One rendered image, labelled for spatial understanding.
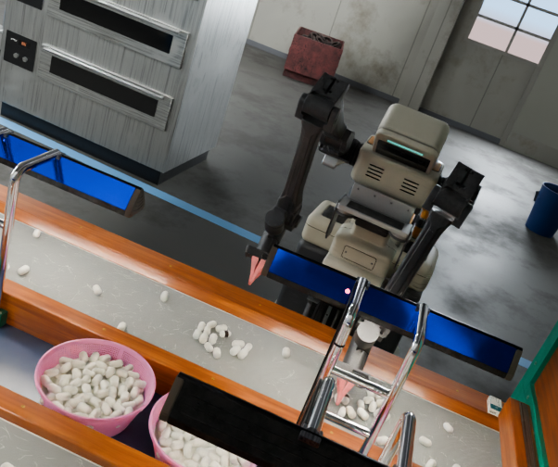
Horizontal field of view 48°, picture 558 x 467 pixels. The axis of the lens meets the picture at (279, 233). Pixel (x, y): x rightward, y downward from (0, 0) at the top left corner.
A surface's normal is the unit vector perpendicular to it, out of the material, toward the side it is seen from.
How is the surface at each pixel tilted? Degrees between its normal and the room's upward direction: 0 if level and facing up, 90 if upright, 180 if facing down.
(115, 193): 58
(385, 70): 90
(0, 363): 0
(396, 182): 98
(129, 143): 90
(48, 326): 90
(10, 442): 0
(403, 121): 42
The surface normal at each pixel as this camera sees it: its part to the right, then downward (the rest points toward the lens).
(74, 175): -0.06, -0.16
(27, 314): -0.26, 0.35
